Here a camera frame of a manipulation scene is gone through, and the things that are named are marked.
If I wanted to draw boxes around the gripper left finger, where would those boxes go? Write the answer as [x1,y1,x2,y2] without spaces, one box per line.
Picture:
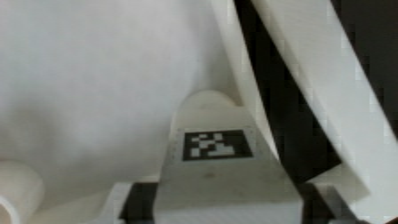
[96,182,158,224]

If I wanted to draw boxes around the white square table top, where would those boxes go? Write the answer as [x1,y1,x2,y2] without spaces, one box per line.
[0,0,283,224]

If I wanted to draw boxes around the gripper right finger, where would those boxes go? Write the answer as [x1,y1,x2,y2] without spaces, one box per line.
[299,183,361,224]

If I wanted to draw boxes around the white L-shaped obstacle fence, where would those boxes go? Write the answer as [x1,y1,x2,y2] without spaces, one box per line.
[252,0,398,224]

